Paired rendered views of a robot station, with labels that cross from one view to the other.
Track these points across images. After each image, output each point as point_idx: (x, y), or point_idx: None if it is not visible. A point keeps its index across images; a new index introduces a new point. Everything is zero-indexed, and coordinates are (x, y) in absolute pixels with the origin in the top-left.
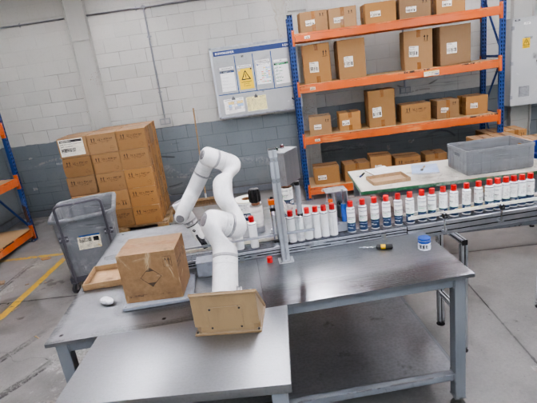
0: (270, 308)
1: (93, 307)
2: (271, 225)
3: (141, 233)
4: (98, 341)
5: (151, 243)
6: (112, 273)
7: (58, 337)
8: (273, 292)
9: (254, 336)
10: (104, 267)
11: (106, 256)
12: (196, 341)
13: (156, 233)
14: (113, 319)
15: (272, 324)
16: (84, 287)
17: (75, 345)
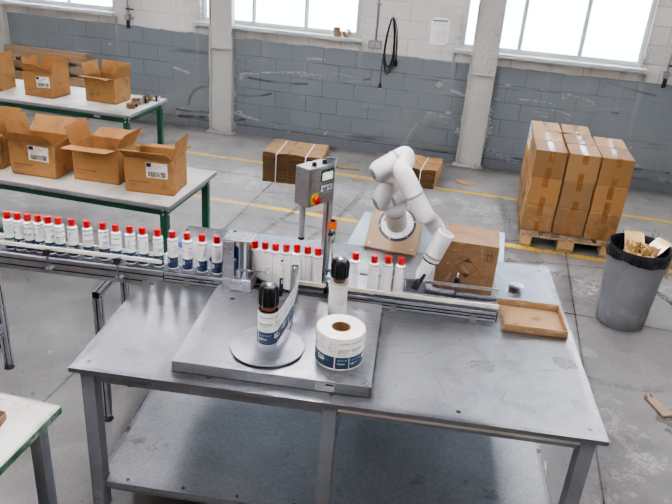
0: (360, 245)
1: (527, 288)
2: (314, 322)
3: (547, 418)
4: (499, 258)
5: (468, 234)
6: (537, 326)
7: (540, 270)
8: (352, 255)
9: None
10: (554, 332)
11: (575, 369)
12: (420, 240)
13: (515, 406)
14: (498, 271)
15: (363, 235)
16: (556, 307)
17: None
